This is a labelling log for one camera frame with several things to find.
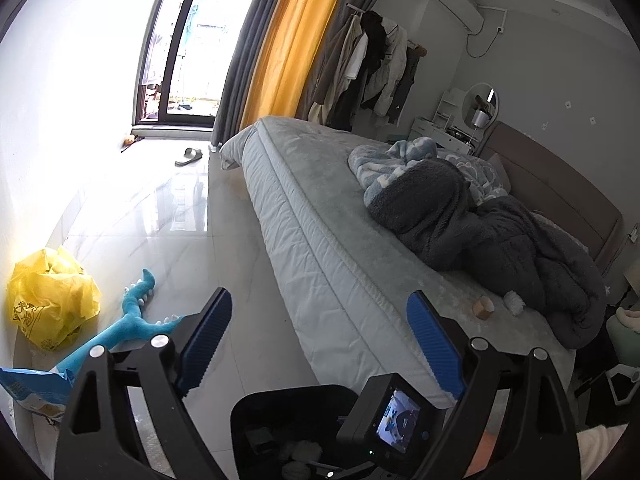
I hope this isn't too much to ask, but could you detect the round mirror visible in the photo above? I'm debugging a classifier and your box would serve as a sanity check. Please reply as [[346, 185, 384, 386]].
[[462, 82, 500, 131]]

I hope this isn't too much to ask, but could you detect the white crumpled sock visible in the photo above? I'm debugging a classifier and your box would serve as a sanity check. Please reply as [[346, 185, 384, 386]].
[[502, 290, 526, 317]]

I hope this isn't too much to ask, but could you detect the brown bed headboard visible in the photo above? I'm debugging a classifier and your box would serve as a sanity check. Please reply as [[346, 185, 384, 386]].
[[477, 121, 623, 276]]

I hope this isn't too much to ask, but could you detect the yellow curtain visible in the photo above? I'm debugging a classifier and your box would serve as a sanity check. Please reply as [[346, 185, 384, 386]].
[[240, 0, 356, 121]]

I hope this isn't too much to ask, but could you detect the black hanging garment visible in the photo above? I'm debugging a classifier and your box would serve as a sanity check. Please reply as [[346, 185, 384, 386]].
[[360, 9, 388, 78]]

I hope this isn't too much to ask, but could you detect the blue pet food bag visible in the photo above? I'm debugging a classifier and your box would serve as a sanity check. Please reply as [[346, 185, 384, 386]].
[[0, 366, 76, 418]]

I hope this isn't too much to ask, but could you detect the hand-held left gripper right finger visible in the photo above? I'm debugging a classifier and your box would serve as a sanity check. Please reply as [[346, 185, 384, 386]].
[[406, 290, 585, 480]]

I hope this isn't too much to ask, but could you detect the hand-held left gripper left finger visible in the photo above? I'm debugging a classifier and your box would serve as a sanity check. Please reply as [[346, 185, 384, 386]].
[[54, 287, 234, 480]]

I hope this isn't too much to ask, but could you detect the white air conditioner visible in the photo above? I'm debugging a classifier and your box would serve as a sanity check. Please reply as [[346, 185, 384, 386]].
[[425, 0, 485, 36]]

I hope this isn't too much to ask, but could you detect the white dressing table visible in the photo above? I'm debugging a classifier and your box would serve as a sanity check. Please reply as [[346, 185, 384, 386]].
[[412, 89, 488, 156]]

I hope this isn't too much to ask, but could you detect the pale green cushion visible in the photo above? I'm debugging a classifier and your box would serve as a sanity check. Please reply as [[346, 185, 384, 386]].
[[606, 305, 640, 361]]

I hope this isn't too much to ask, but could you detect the white hanging jacket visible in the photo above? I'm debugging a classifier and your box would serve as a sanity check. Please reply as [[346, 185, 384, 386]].
[[362, 22, 408, 116]]

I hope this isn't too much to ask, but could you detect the dark grey fleece blanket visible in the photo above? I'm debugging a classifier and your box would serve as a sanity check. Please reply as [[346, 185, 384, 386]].
[[387, 157, 608, 348]]

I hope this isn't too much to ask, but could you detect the wall clothes rail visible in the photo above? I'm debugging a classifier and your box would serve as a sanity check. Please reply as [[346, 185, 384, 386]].
[[346, 2, 428, 58]]

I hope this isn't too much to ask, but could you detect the glass balcony door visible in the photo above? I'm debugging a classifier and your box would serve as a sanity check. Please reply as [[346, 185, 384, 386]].
[[131, 0, 271, 128]]

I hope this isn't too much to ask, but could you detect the beige hanging coat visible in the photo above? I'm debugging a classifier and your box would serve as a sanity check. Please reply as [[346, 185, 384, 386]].
[[307, 12, 363, 131]]

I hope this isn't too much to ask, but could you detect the white frame stand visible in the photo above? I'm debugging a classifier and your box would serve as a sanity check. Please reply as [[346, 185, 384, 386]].
[[605, 362, 640, 406]]

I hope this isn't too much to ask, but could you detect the white tissue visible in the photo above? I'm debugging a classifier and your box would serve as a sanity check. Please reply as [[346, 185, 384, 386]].
[[285, 439, 321, 463]]

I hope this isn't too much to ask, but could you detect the blue plush toy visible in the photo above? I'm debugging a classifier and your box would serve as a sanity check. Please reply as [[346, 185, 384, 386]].
[[52, 268, 193, 376]]

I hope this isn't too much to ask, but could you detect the yellow plastic bag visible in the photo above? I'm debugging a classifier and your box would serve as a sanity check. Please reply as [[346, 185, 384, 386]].
[[6, 246, 102, 351]]

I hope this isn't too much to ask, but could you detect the black trash bin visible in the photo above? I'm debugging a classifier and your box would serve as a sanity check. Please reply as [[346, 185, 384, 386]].
[[230, 384, 381, 480]]

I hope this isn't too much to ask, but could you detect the grey bed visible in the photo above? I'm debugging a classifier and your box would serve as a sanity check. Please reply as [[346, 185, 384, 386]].
[[218, 115, 626, 411]]

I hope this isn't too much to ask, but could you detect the light blue patterned blanket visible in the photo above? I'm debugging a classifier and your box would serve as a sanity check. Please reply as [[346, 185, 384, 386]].
[[348, 136, 511, 208]]

